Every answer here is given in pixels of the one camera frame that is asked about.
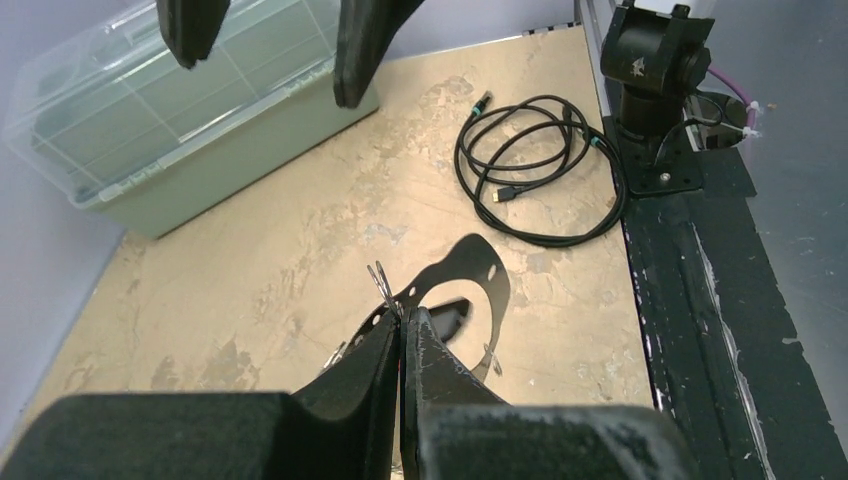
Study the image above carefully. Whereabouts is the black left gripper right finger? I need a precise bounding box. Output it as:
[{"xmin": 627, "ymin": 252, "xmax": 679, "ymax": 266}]
[{"xmin": 399, "ymin": 308, "xmax": 699, "ymax": 479}]

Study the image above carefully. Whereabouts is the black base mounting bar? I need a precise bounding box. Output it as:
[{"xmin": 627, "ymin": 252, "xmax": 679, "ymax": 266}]
[{"xmin": 623, "ymin": 142, "xmax": 847, "ymax": 479}]

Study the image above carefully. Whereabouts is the large metal key organizer ring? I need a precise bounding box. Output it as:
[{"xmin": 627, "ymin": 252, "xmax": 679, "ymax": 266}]
[{"xmin": 321, "ymin": 233, "xmax": 513, "ymax": 386}]

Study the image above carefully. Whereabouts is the aluminium frame rail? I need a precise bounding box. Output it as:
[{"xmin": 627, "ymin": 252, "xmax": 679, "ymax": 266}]
[{"xmin": 575, "ymin": 0, "xmax": 617, "ymax": 117}]

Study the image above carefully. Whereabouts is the clear plastic storage box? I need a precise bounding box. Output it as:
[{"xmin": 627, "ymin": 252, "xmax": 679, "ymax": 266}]
[{"xmin": 3, "ymin": 1, "xmax": 379, "ymax": 238}]

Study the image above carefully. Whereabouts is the black key tag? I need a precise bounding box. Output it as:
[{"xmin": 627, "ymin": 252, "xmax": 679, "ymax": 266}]
[{"xmin": 429, "ymin": 297, "xmax": 473, "ymax": 343}]

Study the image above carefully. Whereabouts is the black coiled cable right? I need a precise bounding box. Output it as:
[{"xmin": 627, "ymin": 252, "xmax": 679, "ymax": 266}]
[{"xmin": 453, "ymin": 91, "xmax": 629, "ymax": 250}]

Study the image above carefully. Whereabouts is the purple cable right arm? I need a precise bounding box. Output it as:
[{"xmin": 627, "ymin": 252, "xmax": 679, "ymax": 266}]
[{"xmin": 705, "ymin": 66, "xmax": 763, "ymax": 140}]

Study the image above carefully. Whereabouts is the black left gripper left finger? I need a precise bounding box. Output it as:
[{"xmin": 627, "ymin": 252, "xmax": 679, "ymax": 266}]
[{"xmin": 1, "ymin": 314, "xmax": 400, "ymax": 479}]

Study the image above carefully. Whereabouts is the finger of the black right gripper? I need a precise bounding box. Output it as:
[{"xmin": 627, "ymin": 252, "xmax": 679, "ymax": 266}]
[
  {"xmin": 333, "ymin": 0, "xmax": 423, "ymax": 109},
  {"xmin": 156, "ymin": 0, "xmax": 231, "ymax": 69}
]

